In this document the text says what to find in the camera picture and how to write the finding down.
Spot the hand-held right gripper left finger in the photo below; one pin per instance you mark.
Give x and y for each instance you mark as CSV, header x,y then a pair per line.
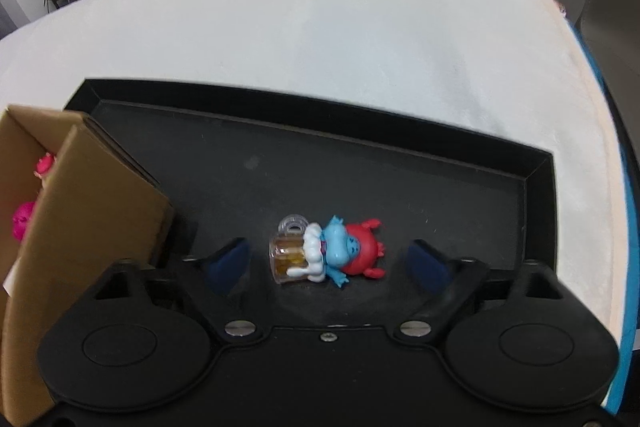
x,y
227,269

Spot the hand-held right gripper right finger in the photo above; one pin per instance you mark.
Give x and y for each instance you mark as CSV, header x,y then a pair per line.
x,y
425,269

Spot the blue figure with beer mug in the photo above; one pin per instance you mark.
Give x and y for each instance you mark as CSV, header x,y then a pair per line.
x,y
335,247

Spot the black plastic tray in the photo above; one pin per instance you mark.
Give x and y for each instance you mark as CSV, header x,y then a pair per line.
x,y
350,167

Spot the brown cardboard box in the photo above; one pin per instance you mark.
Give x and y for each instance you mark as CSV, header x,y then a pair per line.
x,y
85,217

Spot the brown toy figure pink hat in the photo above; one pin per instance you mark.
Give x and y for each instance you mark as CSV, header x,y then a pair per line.
x,y
44,164

